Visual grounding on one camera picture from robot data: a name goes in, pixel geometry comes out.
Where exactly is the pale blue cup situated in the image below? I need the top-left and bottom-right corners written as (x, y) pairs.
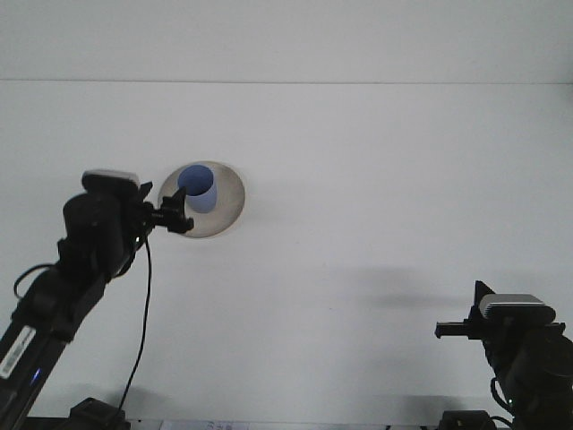
top-left (176, 164), bottom-right (218, 214)

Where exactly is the pale round plate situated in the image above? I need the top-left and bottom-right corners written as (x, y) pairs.
top-left (157, 159), bottom-right (246, 240)

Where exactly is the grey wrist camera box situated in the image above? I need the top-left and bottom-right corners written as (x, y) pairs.
top-left (81, 168), bottom-right (141, 192)
top-left (477, 293), bottom-right (557, 324)

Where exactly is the long black arm cable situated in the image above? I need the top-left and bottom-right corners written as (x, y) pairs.
top-left (116, 235), bottom-right (153, 411)

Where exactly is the short looped black cable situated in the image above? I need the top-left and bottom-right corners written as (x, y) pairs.
top-left (13, 262), bottom-right (55, 300)

